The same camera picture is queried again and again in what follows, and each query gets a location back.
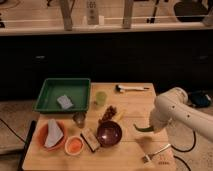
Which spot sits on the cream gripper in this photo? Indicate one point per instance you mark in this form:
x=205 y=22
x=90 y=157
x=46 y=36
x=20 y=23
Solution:
x=157 y=125

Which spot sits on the green pepper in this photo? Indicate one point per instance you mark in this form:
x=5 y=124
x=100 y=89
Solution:
x=147 y=129

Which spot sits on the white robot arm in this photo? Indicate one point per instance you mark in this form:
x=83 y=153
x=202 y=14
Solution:
x=172 y=104

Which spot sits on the translucent green plastic cup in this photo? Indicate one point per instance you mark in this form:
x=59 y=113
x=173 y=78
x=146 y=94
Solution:
x=100 y=98

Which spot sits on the small metal cup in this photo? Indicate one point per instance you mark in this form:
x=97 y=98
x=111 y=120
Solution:
x=79 y=119

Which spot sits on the small white orange cup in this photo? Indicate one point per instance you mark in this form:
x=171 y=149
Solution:
x=74 y=145

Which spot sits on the silver fork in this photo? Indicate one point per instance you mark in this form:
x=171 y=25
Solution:
x=149 y=157

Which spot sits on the yellow banana piece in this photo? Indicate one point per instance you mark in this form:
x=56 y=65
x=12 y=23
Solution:
x=119 y=116

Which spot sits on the bunch of dark grapes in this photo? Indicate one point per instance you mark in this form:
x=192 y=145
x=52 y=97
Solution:
x=109 y=113

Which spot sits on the dark purple bowl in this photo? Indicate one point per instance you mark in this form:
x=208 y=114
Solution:
x=109 y=133

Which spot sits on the dark blue object floor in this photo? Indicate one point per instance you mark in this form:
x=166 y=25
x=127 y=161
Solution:
x=200 y=99

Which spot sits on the wooden block eraser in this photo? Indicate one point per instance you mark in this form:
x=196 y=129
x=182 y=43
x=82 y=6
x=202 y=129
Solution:
x=90 y=139

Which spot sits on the grey sponge in tray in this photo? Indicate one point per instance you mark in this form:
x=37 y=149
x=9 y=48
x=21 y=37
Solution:
x=65 y=102

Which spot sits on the green plastic tray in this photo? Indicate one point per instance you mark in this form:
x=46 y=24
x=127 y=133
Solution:
x=77 y=89

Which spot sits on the grey cloth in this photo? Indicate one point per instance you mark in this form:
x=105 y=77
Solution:
x=54 y=134

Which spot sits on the orange bowl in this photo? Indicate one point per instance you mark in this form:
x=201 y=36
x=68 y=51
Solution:
x=42 y=135

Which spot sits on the wooden post right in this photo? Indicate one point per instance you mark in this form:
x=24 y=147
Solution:
x=127 y=16

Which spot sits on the wooden post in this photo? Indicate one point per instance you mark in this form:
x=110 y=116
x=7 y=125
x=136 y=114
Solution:
x=127 y=16
x=66 y=14

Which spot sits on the wooden post left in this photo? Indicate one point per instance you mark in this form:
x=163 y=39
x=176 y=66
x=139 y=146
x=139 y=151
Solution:
x=66 y=14

